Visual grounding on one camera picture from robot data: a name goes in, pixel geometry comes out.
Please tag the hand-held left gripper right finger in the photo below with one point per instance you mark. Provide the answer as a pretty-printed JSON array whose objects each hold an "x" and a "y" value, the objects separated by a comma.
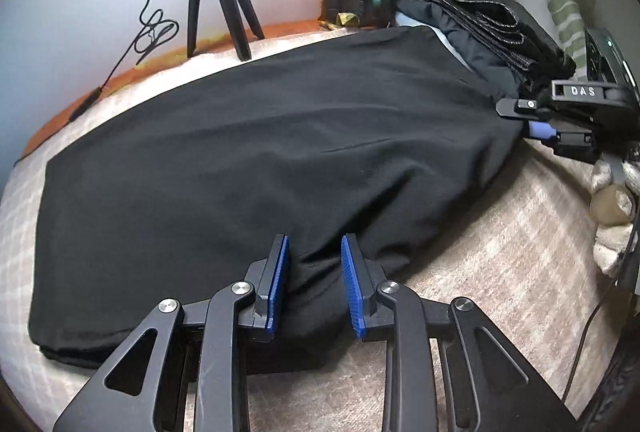
[{"x": 353, "y": 288}]

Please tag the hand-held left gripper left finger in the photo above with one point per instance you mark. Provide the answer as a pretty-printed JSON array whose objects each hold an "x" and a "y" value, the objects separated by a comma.
[{"x": 278, "y": 288}]

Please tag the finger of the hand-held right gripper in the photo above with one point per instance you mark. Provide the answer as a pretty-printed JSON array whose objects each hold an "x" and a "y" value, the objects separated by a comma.
[
  {"x": 542, "y": 131},
  {"x": 522, "y": 106}
]

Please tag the black pants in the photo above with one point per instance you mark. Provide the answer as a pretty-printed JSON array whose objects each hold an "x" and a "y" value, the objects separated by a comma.
[{"x": 240, "y": 152}]

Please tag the person's right hand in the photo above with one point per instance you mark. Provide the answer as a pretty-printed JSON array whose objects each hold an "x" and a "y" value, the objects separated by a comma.
[{"x": 609, "y": 207}]

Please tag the folded black garment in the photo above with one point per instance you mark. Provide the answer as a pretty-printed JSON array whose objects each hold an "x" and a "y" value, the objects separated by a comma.
[{"x": 480, "y": 57}]

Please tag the folded dark jeans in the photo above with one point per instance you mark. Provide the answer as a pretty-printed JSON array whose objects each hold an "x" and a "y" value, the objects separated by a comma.
[{"x": 500, "y": 17}]

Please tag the beige plaid blanket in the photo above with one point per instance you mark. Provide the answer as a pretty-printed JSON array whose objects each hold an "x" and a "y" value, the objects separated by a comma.
[{"x": 500, "y": 262}]

